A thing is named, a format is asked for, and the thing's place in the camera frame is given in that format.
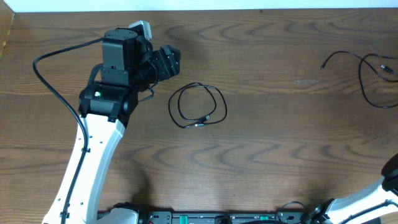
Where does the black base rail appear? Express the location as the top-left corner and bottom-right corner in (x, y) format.
(96, 200), (382, 224)

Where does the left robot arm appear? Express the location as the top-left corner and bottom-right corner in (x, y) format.
(43, 22), (181, 223)

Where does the black usb cable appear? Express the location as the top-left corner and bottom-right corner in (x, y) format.
(167, 82), (228, 129)
(320, 50), (398, 110)

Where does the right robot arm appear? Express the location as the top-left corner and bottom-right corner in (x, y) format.
(302, 155), (397, 224)

